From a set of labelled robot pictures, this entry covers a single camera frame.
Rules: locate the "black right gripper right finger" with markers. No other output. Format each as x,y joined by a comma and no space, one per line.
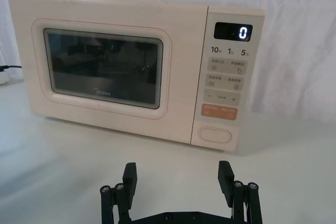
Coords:
226,182

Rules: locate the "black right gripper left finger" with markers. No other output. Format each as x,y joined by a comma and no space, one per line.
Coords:
130,182

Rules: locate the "white table cloth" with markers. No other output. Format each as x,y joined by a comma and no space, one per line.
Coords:
65,176

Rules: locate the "cream microwave oven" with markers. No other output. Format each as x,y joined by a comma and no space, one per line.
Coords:
118,14

